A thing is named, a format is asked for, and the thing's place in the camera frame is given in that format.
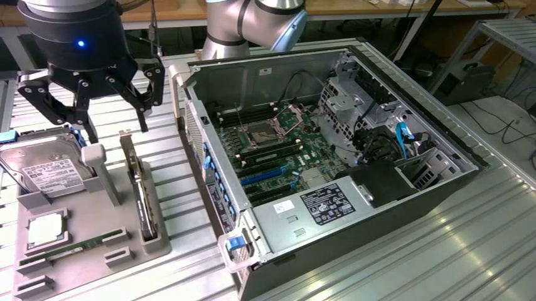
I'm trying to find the black installed RAM stick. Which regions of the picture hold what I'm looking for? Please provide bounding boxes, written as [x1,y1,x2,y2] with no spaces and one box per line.
[238,142,302,167]

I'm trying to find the black plastic fan shroud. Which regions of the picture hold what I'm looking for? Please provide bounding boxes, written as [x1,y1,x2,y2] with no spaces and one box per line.
[334,159,420,209]

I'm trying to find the gray parts rack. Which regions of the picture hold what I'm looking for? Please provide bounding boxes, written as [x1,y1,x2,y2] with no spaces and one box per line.
[12,144,173,298]

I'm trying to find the green motherboard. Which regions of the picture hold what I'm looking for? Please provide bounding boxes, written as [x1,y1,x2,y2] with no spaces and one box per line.
[215,100,357,208]

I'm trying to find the wooden desk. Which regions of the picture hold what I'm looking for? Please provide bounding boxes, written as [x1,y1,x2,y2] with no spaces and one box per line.
[0,0,524,31]

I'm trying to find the metal socket cover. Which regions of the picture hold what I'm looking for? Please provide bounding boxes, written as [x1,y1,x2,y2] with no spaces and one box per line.
[270,105,306,132]

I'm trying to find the silver drive cage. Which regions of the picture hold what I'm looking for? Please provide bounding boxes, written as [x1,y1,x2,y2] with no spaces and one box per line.
[317,51,405,157]

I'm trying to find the blue flat wire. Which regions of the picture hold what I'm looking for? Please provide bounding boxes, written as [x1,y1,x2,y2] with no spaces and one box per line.
[394,122,411,162]

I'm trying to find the CPU socket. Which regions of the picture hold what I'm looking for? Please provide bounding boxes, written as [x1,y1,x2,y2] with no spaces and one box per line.
[245,124,280,147]

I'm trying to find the blue disk caddy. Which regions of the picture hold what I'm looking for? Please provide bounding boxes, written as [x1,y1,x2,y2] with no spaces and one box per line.
[0,124,87,148]

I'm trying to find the silver hard disk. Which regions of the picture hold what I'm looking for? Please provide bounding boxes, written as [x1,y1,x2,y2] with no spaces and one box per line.
[0,133,98,198]

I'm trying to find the black wire bundle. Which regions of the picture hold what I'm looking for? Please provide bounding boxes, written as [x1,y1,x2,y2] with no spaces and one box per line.
[352,125,398,164]

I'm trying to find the blue expansion slot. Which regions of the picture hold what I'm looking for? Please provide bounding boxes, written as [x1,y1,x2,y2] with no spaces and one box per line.
[241,167,286,186]

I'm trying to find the black graphics card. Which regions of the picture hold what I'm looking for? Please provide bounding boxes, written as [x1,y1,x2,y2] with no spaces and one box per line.
[118,130,163,244]

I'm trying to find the gray hanging cable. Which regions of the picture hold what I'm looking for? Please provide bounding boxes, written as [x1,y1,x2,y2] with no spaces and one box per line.
[149,0,163,59]

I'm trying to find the silver CPU chip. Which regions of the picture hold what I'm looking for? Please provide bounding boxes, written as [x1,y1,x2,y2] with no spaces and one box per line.
[27,214,68,245]

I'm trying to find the black floor device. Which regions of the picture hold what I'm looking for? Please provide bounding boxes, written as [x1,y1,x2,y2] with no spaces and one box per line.
[435,61,497,106]

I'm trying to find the green RAM stick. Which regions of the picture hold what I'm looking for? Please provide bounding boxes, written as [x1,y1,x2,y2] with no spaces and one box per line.
[19,230,122,264]

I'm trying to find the black looped wire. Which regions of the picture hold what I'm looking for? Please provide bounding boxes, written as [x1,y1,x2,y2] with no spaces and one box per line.
[282,70,326,104]

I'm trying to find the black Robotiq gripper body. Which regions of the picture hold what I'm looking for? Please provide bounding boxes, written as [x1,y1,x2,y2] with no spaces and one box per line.
[18,6,139,98]

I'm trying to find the thin metal locking lever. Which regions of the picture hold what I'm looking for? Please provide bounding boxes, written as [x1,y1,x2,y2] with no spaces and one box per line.
[234,102,246,129]

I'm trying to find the metal slat side table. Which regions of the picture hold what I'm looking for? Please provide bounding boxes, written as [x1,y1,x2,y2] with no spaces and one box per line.
[459,17,536,95]

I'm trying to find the open black PC case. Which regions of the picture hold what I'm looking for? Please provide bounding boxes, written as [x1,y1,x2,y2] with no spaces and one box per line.
[169,37,489,301]

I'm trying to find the silver chipset heatsink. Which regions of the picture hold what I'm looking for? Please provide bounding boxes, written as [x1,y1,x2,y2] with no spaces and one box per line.
[301,169,332,186]

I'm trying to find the silver disk bay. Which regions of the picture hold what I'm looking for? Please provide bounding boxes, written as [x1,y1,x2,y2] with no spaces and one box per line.
[396,147,479,192]

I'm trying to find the gray power supply unit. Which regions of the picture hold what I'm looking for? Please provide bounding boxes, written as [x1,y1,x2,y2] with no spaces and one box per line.
[250,175,376,255]

